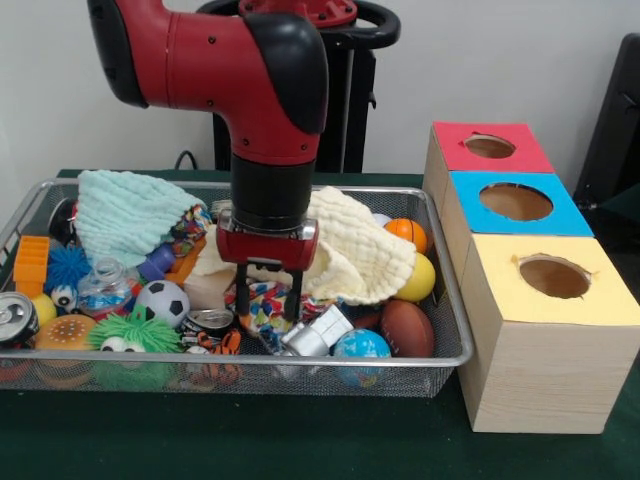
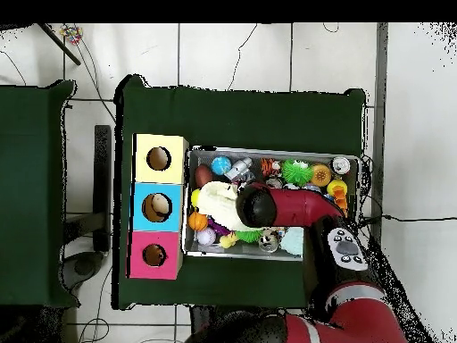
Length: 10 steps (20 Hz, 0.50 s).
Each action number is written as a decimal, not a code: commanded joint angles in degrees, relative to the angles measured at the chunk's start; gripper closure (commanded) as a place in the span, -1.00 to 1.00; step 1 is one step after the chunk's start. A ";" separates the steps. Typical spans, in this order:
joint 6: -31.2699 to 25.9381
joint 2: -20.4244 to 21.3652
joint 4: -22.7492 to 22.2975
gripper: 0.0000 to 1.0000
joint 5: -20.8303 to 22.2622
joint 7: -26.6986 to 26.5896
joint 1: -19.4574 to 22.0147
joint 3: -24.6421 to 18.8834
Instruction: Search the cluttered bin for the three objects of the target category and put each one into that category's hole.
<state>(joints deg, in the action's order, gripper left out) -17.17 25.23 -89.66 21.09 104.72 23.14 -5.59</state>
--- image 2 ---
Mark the cream waffle cloth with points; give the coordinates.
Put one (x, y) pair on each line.
(217, 203)

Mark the tiger striped plush toy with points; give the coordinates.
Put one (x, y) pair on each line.
(269, 167)

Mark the light blue waffle cloth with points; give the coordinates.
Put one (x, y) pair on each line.
(293, 241)

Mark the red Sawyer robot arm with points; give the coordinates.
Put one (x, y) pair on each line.
(303, 207)

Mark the wooden box with three holes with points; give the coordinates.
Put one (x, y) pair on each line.
(142, 221)

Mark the blue globe ball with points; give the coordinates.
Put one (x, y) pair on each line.
(221, 165)

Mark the brown toy football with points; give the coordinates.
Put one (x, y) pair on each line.
(203, 176)

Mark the yellow ball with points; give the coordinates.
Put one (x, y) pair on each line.
(195, 198)

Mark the orange toy basketball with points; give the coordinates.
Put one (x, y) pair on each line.
(197, 221)

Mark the green spiky toy with eyes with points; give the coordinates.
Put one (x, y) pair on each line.
(297, 173)
(249, 235)

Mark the dark green table cloth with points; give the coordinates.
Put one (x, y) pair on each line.
(214, 118)

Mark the toy burger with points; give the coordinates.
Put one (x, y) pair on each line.
(321, 175)

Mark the silver drink can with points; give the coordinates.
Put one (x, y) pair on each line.
(340, 165)

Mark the dark green side table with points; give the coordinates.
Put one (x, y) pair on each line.
(32, 214)

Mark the small colourful toy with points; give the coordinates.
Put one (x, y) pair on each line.
(71, 34)

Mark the black pole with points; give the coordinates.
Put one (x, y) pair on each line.
(59, 43)

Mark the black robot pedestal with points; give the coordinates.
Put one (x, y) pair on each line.
(200, 316)

